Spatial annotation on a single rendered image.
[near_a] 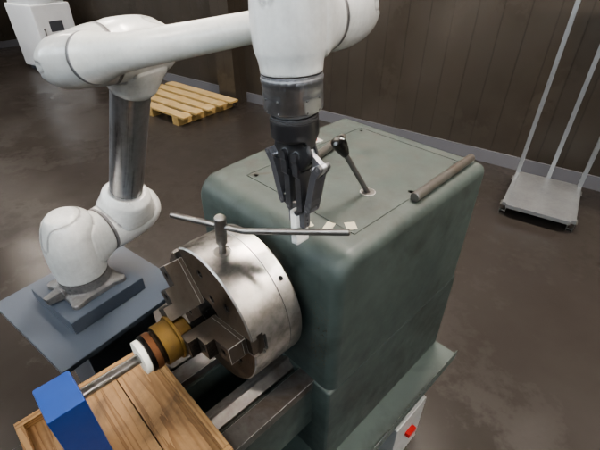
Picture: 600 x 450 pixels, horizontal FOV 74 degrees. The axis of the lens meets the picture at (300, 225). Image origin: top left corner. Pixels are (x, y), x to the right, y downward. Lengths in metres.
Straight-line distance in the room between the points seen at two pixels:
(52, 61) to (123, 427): 0.76
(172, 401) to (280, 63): 0.76
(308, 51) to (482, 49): 3.56
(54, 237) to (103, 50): 0.66
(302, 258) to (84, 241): 0.75
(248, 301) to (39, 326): 0.90
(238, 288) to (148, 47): 0.45
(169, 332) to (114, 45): 0.53
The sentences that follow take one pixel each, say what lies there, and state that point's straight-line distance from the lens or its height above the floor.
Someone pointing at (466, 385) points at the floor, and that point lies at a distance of 2.20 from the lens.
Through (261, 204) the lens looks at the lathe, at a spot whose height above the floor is 1.25.
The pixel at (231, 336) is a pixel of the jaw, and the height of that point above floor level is 1.12.
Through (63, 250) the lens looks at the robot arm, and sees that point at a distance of 1.35.
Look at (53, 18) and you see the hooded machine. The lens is 7.97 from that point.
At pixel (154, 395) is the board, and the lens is 1.04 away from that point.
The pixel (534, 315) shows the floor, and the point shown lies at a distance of 2.67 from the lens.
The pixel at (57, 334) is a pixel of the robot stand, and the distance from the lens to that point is 1.46.
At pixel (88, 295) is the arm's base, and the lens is 1.44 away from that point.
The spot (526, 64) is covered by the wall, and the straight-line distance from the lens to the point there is 4.02.
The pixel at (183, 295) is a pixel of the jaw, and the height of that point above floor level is 1.14.
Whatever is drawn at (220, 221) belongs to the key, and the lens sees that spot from 0.73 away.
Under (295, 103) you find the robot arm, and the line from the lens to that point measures 0.57.
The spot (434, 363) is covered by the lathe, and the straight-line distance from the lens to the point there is 1.53.
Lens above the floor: 1.72
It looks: 35 degrees down
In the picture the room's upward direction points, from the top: straight up
